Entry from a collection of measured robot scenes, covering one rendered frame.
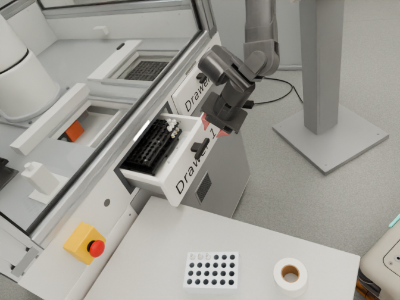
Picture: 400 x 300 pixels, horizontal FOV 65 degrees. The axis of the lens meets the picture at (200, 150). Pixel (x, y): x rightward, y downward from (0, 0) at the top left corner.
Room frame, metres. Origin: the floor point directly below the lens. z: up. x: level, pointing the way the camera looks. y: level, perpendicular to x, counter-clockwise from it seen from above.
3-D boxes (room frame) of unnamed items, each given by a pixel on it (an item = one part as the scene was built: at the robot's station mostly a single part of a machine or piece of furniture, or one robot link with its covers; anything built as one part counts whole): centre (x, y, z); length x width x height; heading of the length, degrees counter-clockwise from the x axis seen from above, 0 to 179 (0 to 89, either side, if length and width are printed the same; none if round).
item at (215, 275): (0.34, 0.07, 0.78); 0.12 x 0.08 x 0.04; 68
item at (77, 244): (0.47, 0.34, 0.88); 0.07 x 0.05 x 0.07; 139
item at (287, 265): (0.27, -0.08, 0.78); 0.07 x 0.07 x 0.04
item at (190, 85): (0.97, -0.08, 0.87); 0.29 x 0.02 x 0.11; 139
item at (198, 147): (0.62, 0.00, 0.91); 0.07 x 0.04 x 0.01; 139
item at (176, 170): (0.63, 0.02, 0.87); 0.29 x 0.02 x 0.11; 139
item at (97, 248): (0.45, 0.31, 0.88); 0.04 x 0.03 x 0.04; 139
